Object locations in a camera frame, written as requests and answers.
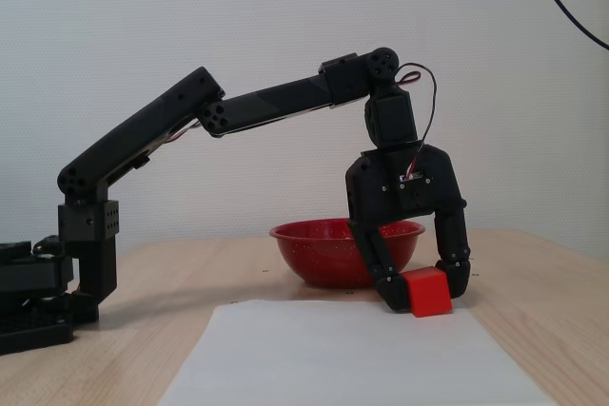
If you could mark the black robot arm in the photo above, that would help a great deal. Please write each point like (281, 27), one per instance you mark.
(143, 125)

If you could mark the red cube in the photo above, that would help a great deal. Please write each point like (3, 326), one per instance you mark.
(428, 294)

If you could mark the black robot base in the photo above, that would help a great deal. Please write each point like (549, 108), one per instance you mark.
(33, 325)

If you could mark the white paper sheet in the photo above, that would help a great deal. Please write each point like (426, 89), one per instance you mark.
(333, 358)

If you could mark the red speckled bowl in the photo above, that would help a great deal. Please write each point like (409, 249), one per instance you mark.
(323, 258)

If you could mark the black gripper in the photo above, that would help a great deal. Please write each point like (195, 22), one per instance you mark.
(381, 183)

